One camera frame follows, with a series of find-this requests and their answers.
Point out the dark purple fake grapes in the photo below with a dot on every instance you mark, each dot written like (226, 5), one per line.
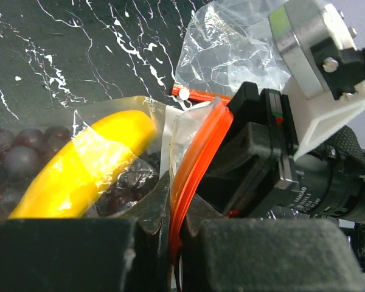
(25, 154)

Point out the zip bag with grapes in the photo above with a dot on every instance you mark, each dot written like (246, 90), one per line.
(184, 146)

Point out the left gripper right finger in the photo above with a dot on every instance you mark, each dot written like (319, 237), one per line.
(221, 254)

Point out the zip bag red seal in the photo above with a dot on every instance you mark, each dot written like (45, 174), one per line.
(228, 43)

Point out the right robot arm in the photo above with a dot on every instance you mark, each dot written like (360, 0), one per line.
(330, 184)

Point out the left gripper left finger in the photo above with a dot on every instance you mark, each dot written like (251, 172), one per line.
(126, 253)

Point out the yellow fake banana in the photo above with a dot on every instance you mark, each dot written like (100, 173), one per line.
(87, 166)

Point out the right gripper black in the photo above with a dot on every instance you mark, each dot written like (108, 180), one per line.
(255, 157)

